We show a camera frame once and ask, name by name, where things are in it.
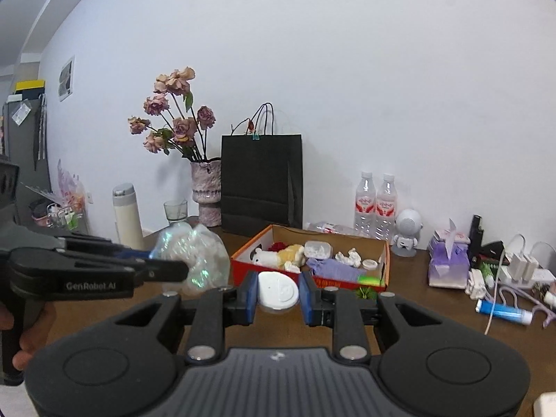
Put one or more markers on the black rectangular case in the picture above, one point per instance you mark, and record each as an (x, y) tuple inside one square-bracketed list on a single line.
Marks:
[(476, 232)]

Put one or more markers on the purple flexible holder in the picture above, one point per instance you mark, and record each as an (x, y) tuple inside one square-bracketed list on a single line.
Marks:
[(543, 310)]

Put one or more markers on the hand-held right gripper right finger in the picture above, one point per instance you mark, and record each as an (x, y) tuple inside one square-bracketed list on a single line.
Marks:
[(306, 297)]

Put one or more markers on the white round labelled case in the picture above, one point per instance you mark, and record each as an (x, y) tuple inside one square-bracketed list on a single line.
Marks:
[(369, 264)]

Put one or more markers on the white charger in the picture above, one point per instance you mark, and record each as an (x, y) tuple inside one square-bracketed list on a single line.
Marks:
[(517, 267), (531, 269)]

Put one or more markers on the black paper bag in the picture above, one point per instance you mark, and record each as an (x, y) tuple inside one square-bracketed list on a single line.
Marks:
[(260, 182)]

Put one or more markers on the iridescent plastic bag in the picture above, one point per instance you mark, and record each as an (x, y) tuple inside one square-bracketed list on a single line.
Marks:
[(200, 252)]

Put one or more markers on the yellow black box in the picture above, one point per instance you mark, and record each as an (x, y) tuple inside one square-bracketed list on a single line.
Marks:
[(29, 86)]

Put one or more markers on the blue toothpaste tube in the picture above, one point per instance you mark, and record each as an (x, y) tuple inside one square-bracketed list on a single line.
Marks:
[(504, 312)]

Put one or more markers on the pink printed plastic bag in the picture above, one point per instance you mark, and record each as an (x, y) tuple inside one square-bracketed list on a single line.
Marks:
[(71, 191)]

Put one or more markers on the white flat object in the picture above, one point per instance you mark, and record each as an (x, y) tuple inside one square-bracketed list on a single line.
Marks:
[(546, 406)]

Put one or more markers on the wall poster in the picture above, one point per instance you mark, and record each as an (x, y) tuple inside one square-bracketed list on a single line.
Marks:
[(66, 78)]

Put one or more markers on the person's left hand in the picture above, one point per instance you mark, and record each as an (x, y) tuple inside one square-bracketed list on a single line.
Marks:
[(32, 347)]

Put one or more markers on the grey cabinet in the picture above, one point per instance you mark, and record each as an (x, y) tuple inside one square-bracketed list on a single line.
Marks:
[(21, 147)]

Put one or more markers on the clear drinking glass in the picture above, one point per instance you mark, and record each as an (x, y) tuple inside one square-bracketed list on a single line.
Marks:
[(176, 210)]

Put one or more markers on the orange cardboard box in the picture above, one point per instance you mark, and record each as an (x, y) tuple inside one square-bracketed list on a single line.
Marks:
[(243, 268)]

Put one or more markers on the green tissue packet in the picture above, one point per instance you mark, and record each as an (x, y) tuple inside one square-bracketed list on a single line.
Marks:
[(369, 279)]

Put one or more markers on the yellow white plush toy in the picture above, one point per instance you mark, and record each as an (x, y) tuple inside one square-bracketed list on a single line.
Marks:
[(286, 255)]

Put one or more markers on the dried pink flowers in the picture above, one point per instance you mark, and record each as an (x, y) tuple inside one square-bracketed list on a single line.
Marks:
[(182, 128)]

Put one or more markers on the white pink tube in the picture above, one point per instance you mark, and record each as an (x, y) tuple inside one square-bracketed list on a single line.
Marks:
[(549, 299)]

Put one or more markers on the red rose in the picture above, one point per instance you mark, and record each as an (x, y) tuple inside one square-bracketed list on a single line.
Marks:
[(277, 246)]

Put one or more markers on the pink mottled vase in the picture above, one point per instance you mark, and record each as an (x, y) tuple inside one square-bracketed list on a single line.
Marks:
[(206, 191)]

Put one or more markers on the green white tube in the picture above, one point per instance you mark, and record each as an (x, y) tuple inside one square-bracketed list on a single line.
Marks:
[(487, 273)]

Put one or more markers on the plain white round case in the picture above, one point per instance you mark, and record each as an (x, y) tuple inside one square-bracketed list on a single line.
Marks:
[(278, 291)]

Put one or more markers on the purple tissue pack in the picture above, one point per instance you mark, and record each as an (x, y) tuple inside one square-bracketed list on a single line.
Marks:
[(447, 269)]

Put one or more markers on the black red packet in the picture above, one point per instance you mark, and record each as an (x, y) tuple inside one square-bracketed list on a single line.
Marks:
[(493, 249)]

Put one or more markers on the pink patterned box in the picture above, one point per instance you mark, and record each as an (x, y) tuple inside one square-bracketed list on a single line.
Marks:
[(443, 236)]

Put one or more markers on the clear empty water bottle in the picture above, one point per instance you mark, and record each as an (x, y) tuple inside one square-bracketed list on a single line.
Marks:
[(330, 227)]

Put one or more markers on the white robot speaker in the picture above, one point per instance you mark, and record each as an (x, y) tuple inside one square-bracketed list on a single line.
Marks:
[(408, 226)]

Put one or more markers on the white rectangular plastic box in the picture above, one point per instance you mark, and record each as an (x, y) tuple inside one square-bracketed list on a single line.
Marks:
[(317, 249)]

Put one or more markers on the cream thermos bottle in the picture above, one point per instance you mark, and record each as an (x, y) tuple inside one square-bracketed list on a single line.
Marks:
[(128, 221)]

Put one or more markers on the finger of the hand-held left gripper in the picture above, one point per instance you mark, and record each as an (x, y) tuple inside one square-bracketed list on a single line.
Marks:
[(165, 270), (130, 253)]

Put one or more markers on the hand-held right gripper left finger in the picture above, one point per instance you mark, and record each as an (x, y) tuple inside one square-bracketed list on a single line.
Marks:
[(249, 295)]

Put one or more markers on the red label water bottle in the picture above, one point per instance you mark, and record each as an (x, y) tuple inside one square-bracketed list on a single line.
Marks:
[(385, 210), (365, 208)]

